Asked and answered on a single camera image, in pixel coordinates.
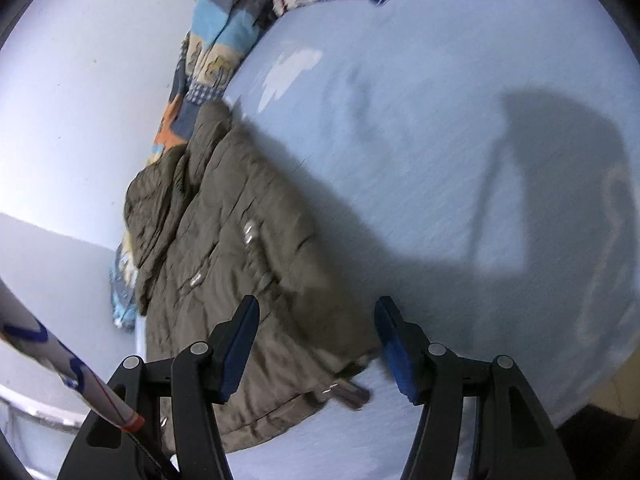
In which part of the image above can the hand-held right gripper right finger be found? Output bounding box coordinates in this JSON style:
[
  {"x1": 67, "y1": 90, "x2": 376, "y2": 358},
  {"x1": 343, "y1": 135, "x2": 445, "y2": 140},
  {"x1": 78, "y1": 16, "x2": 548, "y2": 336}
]
[{"x1": 374, "y1": 296, "x2": 571, "y2": 480}]

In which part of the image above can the olive quilted hooded jacket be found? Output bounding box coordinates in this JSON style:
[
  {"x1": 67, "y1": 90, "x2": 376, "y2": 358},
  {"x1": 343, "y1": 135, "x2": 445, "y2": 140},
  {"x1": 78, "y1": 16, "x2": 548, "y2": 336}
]
[{"x1": 122, "y1": 100, "x2": 386, "y2": 456}]

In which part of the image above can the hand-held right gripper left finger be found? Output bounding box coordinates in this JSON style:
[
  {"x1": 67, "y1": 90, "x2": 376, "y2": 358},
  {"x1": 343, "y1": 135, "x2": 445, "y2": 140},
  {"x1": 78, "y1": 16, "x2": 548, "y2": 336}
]
[{"x1": 57, "y1": 294, "x2": 261, "y2": 480}]

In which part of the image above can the light blue cloud bed sheet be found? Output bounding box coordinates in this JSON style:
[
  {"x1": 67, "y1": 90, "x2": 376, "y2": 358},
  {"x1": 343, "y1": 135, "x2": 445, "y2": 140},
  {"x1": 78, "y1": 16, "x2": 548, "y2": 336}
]
[{"x1": 115, "y1": 0, "x2": 640, "y2": 480}]

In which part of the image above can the patchwork printed blanket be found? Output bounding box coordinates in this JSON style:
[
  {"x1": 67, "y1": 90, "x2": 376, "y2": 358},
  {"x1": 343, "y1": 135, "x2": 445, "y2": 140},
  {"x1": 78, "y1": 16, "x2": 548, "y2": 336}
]
[{"x1": 110, "y1": 0, "x2": 301, "y2": 331}]

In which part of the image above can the white cable with blue marks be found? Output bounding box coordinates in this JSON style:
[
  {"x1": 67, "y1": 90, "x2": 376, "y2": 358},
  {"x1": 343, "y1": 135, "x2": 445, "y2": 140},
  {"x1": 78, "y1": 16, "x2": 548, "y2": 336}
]
[{"x1": 0, "y1": 277, "x2": 146, "y2": 433}]

